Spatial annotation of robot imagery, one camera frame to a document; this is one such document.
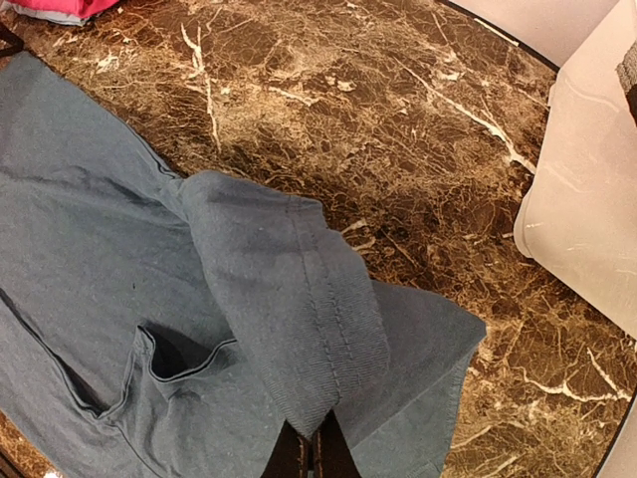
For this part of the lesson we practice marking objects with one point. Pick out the black white checkered shirt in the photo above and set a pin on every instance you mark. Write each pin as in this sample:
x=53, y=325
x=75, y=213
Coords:
x=627, y=76

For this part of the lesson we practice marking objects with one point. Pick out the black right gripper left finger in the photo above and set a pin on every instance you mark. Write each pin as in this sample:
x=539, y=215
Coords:
x=290, y=457

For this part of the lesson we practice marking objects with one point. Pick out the folded light blue shirt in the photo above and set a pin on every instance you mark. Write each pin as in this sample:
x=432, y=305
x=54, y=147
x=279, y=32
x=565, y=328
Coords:
x=64, y=18

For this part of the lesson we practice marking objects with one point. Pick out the white plastic laundry bin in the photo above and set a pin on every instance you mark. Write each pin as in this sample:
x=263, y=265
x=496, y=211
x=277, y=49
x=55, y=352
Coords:
x=578, y=219

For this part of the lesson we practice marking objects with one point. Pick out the dark blue garment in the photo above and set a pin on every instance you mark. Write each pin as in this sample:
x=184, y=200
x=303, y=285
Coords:
x=154, y=325

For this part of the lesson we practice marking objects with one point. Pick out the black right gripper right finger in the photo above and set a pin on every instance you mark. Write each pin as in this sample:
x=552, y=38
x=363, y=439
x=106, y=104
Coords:
x=331, y=454

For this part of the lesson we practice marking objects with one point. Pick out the pink trousers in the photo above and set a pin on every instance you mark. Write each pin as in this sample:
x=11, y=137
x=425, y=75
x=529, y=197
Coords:
x=80, y=8

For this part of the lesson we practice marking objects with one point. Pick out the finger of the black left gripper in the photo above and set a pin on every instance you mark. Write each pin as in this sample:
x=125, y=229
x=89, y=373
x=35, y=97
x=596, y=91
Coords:
x=13, y=43

